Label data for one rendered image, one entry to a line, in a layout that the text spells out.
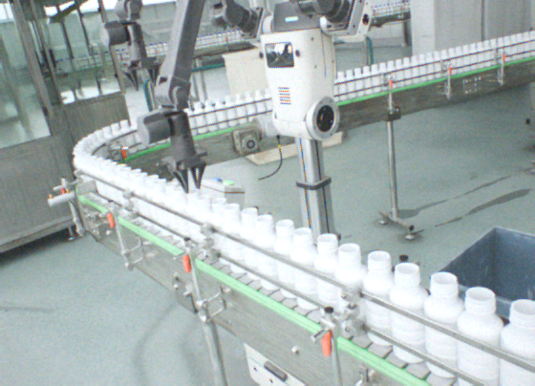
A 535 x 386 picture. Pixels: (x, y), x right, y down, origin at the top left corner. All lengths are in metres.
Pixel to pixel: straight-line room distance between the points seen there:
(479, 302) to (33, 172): 3.75
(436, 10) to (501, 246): 5.65
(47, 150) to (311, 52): 2.89
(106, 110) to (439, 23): 4.42
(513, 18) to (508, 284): 6.58
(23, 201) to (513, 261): 3.55
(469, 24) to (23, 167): 5.72
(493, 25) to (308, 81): 6.06
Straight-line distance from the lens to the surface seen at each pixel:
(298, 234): 0.95
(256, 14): 1.91
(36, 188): 4.19
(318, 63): 1.68
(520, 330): 0.73
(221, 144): 2.68
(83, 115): 6.24
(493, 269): 1.47
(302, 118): 1.70
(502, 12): 7.69
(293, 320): 1.00
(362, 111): 3.04
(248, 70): 5.09
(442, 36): 7.00
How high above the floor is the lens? 1.58
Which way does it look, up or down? 20 degrees down
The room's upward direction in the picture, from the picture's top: 9 degrees counter-clockwise
